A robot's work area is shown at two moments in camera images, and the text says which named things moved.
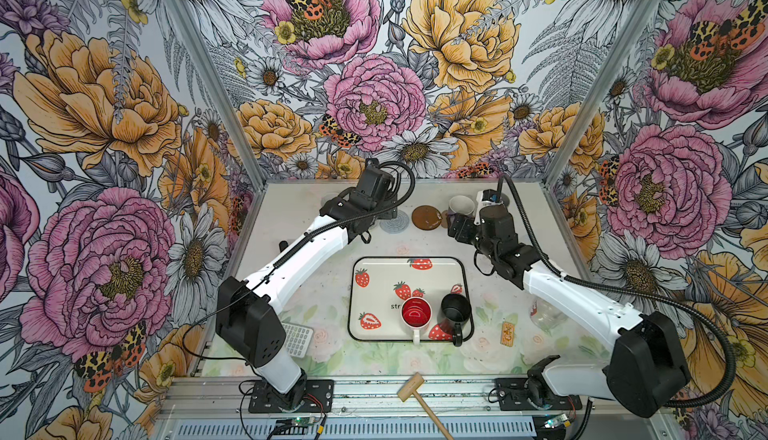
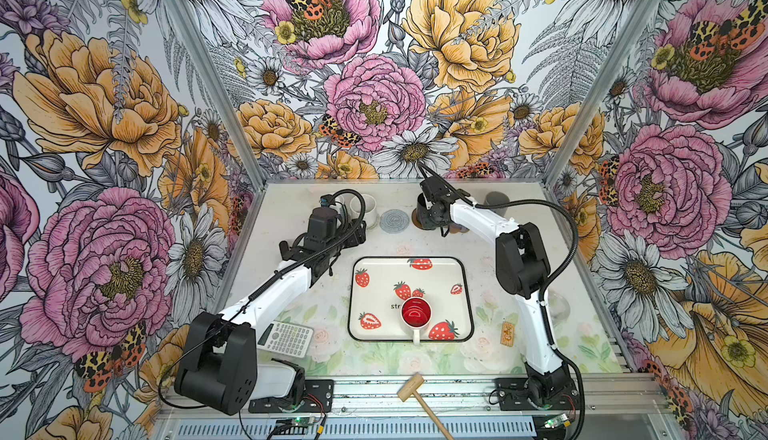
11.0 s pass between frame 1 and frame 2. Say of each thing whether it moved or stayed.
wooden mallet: stayed
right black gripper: moved
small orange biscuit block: stayed
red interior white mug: stayed
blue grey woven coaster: stayed
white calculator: stayed
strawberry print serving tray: stayed
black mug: moved
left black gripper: moved
